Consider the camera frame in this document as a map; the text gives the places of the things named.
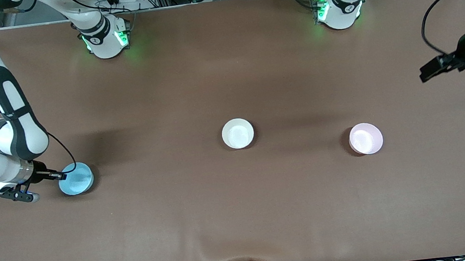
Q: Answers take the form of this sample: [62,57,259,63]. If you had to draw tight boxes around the blue bowl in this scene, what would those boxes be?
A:
[57,161,96,197]

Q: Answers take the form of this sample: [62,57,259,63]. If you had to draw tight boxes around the pink bowl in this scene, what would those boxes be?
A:
[347,121,385,157]

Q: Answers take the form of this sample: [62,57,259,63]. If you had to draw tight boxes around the white bowl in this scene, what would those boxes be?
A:
[220,117,256,151]

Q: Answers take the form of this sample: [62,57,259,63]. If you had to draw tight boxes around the brown table cloth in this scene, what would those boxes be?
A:
[0,0,465,261]

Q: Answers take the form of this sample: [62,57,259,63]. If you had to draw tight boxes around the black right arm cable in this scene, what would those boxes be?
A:
[0,0,78,184]

